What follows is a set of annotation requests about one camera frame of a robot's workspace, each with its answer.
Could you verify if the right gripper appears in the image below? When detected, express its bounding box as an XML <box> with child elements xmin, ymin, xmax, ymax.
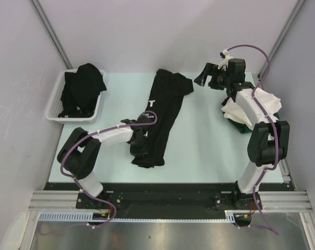
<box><xmin>194</xmin><ymin>62</ymin><xmax>232</xmax><ymax>91</ymax></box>

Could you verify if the black t-shirt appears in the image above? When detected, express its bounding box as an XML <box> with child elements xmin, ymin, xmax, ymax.
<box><xmin>131</xmin><ymin>69</ymin><xmax>193</xmax><ymax>168</ymax></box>

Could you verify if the white plastic laundry basket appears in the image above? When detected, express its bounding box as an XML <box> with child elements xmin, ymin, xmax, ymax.
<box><xmin>45</xmin><ymin>69</ymin><xmax>102</xmax><ymax>124</ymax></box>

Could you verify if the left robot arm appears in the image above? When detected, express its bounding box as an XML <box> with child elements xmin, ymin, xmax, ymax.
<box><xmin>57</xmin><ymin>111</ymin><xmax>158</xmax><ymax>208</ymax></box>

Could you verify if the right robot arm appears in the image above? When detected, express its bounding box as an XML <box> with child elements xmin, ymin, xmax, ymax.
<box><xmin>194</xmin><ymin>58</ymin><xmax>290</xmax><ymax>209</ymax></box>

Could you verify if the white folded t-shirt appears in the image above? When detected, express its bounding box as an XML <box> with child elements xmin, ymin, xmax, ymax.
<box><xmin>221</xmin><ymin>89</ymin><xmax>282</xmax><ymax>129</ymax></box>

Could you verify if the black clothes pile in basket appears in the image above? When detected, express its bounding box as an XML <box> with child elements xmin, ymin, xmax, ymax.
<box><xmin>58</xmin><ymin>63</ymin><xmax>107</xmax><ymax>118</ymax></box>

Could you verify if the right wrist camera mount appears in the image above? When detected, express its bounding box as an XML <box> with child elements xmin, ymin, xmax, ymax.
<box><xmin>218</xmin><ymin>49</ymin><xmax>233</xmax><ymax>69</ymax></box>

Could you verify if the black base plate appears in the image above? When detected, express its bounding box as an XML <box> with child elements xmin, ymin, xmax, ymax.
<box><xmin>44</xmin><ymin>182</ymin><xmax>264</xmax><ymax>226</ymax></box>

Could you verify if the grey slotted cable duct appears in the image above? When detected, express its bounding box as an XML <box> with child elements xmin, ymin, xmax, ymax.
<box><xmin>39</xmin><ymin>211</ymin><xmax>93</xmax><ymax>221</ymax></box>

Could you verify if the aluminium frame rail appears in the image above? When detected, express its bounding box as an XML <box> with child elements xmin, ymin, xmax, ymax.
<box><xmin>28</xmin><ymin>191</ymin><xmax>79</xmax><ymax>211</ymax></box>

